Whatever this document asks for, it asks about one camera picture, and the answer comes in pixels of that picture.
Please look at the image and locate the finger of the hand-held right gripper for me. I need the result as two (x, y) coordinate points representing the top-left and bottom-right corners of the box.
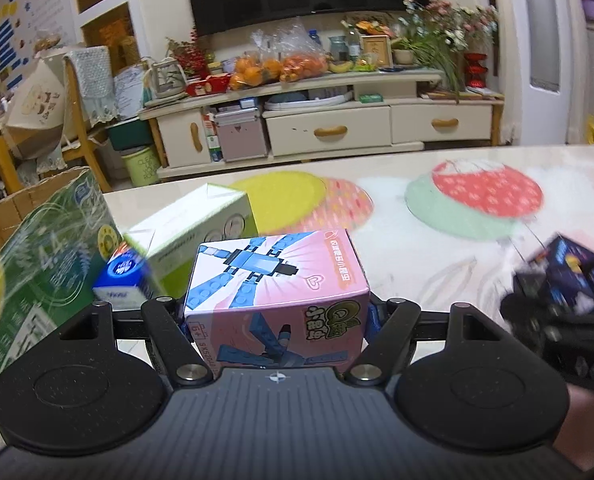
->
(513, 270), (553, 307)
(500, 295), (594, 389)

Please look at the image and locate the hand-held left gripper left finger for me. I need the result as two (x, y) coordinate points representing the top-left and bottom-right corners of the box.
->
(52, 296), (213, 387)

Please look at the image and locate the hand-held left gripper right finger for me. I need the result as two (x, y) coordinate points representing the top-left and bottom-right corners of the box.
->
(347, 298), (515, 387)

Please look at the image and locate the dark blue toy box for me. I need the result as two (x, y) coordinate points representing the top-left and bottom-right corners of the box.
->
(527, 234), (594, 312)

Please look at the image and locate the pink box blue robot print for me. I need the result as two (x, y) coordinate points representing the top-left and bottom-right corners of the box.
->
(183, 228), (371, 377)

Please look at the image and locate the printed tablecloth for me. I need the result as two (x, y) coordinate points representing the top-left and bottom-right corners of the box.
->
(102, 145), (594, 386)

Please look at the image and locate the small blue white milk carton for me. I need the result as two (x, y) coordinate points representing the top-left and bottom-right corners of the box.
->
(93, 242), (161, 312)

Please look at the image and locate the light green medicine box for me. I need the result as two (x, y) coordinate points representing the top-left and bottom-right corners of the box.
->
(124, 182), (259, 302)

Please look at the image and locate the large green cardboard carton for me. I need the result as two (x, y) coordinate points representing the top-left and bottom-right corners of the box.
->
(0, 166), (128, 461)

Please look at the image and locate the light green waste bin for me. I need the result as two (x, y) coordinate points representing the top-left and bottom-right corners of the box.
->
(121, 145), (164, 186)

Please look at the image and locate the drink carton in cabinet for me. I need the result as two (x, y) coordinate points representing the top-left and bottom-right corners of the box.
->
(202, 112), (226, 164)

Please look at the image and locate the dark green bin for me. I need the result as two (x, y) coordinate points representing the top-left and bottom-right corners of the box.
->
(107, 117), (154, 151)

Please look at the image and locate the pink storage box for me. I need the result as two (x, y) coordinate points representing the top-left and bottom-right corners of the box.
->
(214, 109), (269, 163)

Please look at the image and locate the cream television cabinet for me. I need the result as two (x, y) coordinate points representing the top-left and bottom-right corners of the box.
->
(138, 71), (506, 182)

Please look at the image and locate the red glass vase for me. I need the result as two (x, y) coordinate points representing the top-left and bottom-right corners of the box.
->
(463, 51), (488, 90)

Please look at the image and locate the white paper sheet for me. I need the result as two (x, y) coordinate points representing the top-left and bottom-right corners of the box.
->
(114, 67), (151, 121)

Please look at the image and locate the white standing air conditioner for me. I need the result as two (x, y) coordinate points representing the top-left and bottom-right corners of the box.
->
(497, 0), (591, 149)

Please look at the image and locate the white round lid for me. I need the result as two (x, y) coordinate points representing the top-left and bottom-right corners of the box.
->
(264, 90), (354, 111)

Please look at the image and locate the red snack box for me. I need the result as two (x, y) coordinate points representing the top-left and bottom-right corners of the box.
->
(185, 73), (232, 97)

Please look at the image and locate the beige paper bag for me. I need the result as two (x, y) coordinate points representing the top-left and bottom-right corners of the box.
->
(1, 54), (68, 162)

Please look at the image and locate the wooden chair with lace cover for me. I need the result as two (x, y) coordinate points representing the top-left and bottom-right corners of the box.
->
(63, 46), (121, 181)

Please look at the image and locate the small bag of oranges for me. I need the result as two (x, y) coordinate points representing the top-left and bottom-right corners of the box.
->
(228, 51), (284, 92)

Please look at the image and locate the potted plant with flowers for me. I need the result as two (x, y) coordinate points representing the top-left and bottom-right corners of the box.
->
(391, 0), (499, 102)

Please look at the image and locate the red berry branch decoration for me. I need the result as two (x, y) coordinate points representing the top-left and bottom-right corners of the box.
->
(166, 29), (214, 79)

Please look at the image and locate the large bag of oranges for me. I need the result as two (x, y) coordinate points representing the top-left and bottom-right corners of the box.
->
(276, 17), (331, 84)

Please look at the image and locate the glass jar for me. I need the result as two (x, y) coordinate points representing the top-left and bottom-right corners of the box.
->
(329, 35), (349, 64)

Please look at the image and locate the clear water bottle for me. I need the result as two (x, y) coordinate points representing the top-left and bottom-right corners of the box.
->
(346, 22), (362, 61)

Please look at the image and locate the wooden picture frame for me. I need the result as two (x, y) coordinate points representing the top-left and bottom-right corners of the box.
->
(359, 35), (393, 71)

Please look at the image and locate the wall poster with coloured stickers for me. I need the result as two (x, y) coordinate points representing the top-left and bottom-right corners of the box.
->
(0, 0), (76, 111)

